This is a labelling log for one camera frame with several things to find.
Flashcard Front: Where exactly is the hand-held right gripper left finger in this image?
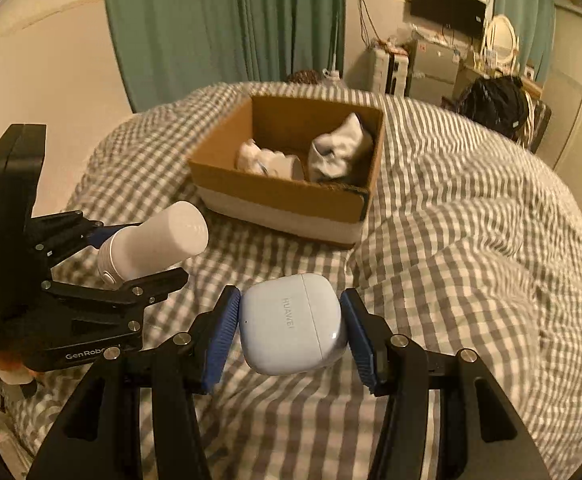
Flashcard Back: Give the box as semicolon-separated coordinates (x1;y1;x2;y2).
26;284;242;480

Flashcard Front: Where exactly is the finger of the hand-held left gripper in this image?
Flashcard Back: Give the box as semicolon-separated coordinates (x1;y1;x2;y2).
26;210;142;271
41;266;190;321

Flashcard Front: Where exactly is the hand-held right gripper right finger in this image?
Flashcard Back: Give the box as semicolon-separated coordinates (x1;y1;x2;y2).
341;287;552;480

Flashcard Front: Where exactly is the white bottle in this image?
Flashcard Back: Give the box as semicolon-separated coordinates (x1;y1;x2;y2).
96;201;210;288

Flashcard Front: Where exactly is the light blue earbuds case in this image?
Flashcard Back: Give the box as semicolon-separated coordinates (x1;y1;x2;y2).
239;273;349;375

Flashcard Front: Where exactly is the brown cardboard box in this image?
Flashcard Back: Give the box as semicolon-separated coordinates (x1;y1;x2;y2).
187;95;387;249

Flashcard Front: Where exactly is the white sock blue print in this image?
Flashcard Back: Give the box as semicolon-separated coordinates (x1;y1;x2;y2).
234;137;272;176

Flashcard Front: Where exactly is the person's left hand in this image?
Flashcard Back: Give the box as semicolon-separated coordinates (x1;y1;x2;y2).
0;354;39;386

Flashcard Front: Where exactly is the checkered blanket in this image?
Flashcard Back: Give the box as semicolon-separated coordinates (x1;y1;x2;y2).
1;81;582;480

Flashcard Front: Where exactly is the wide green curtain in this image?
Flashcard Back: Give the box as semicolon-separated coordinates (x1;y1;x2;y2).
98;0;347;113

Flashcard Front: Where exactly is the white suitcase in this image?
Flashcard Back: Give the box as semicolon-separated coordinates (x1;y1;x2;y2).
368;45;409;96

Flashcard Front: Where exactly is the brown suitcase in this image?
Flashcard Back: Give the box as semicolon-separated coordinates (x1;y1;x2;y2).
526;100;552;155

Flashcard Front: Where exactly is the silver fridge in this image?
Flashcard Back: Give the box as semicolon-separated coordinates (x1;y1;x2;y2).
405;39;464;101

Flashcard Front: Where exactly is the wooden dressing table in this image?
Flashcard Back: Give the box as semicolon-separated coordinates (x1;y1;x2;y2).
464;52;544;101

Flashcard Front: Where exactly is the clear plastic bag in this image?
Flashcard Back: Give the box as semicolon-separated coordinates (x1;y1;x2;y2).
376;35;412;53

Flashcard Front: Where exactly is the white louvred wardrobe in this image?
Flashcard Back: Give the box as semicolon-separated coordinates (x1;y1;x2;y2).
544;2;582;236

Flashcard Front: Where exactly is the white oval mirror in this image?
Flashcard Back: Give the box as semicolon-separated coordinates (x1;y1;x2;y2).
484;15;518;68

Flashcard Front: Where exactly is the narrow green curtain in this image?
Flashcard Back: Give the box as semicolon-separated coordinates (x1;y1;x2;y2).
494;0;557;83

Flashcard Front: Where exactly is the black wall television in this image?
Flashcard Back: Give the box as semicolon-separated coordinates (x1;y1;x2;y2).
411;0;487;37

